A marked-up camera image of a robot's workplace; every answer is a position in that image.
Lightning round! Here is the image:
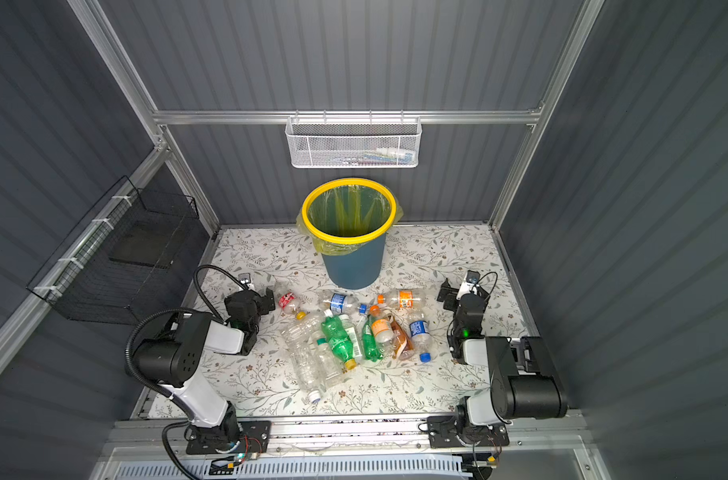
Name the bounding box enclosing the clear bottle orange label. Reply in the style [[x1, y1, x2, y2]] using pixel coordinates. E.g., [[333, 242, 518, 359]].
[[375, 289, 427, 310]]

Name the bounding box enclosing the clear bottle green label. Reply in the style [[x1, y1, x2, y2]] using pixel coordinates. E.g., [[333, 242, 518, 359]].
[[340, 314, 365, 364]]

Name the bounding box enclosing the blue label blue cap bottle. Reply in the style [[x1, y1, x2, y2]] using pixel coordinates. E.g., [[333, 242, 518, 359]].
[[408, 311, 433, 363]]

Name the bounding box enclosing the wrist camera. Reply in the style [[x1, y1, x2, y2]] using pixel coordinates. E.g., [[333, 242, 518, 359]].
[[237, 272, 253, 290], [457, 270, 481, 300]]

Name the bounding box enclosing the blue bin yellow rim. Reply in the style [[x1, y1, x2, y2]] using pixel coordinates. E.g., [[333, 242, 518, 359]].
[[301, 177, 399, 291]]

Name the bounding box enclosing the large clear crushed bottle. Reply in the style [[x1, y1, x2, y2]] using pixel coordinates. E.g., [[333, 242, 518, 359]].
[[282, 316, 325, 389]]

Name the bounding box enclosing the blue tube in basket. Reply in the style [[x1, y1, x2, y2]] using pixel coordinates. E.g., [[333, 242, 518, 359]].
[[334, 153, 415, 168]]

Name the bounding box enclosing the yellow-green bin liner bag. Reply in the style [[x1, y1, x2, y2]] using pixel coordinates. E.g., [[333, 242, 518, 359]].
[[296, 178, 404, 256]]

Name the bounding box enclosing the orange cap clear bottle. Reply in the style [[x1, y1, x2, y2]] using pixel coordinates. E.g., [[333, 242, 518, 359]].
[[369, 305, 394, 345]]

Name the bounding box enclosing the aluminium rail base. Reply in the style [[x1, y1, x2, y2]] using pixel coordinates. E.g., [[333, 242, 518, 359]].
[[102, 410, 593, 480]]

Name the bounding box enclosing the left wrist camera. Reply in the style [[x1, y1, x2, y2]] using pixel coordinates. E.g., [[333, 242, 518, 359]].
[[237, 272, 253, 290]]

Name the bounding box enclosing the left black corrugated cable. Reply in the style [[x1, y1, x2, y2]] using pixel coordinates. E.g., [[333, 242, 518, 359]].
[[123, 263, 251, 480]]

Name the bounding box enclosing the white wire mesh basket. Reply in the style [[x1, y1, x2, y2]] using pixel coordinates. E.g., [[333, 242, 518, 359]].
[[285, 116, 423, 169]]

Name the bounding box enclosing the clear bottle white cap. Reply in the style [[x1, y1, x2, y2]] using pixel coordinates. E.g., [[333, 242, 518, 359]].
[[296, 338, 345, 404]]

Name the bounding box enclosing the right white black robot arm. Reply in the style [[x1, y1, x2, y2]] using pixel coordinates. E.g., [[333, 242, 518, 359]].
[[428, 271, 569, 448]]

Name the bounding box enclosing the clear bottle blue label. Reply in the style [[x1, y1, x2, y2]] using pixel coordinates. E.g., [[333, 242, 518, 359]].
[[319, 290, 368, 315]]

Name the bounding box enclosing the clear bottle red label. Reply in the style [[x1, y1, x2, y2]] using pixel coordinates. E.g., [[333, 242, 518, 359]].
[[275, 285, 308, 321]]

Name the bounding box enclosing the green bottle yellow cap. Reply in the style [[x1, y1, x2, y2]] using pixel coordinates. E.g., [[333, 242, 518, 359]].
[[321, 316, 358, 371]]

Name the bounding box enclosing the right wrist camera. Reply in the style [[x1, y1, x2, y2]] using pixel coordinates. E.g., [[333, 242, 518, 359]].
[[457, 270, 481, 300]]

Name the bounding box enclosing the brown tea bottle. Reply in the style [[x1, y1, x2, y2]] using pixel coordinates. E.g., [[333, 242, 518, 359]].
[[390, 317, 416, 360]]

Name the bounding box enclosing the small green bottle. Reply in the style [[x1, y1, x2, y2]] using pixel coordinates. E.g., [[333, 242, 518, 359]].
[[361, 317, 383, 362]]

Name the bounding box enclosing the black wire mesh basket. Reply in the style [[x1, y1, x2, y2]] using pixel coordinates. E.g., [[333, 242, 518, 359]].
[[27, 176, 201, 325]]

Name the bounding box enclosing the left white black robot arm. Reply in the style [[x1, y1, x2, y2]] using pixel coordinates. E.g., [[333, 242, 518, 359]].
[[124, 289, 276, 453]]

